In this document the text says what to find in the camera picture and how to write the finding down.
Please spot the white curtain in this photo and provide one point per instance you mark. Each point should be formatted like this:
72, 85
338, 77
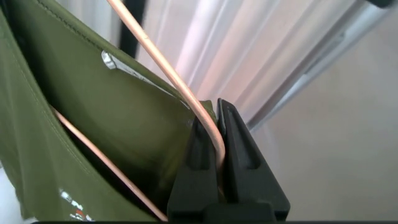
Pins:
233, 46

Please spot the pink clothes hanger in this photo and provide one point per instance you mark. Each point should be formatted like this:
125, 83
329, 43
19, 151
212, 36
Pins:
174, 77

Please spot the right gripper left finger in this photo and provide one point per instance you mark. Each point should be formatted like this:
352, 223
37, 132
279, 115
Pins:
192, 186

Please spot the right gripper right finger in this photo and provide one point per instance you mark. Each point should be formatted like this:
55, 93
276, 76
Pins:
252, 180

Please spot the green garment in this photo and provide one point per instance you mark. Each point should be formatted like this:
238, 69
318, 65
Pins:
109, 109

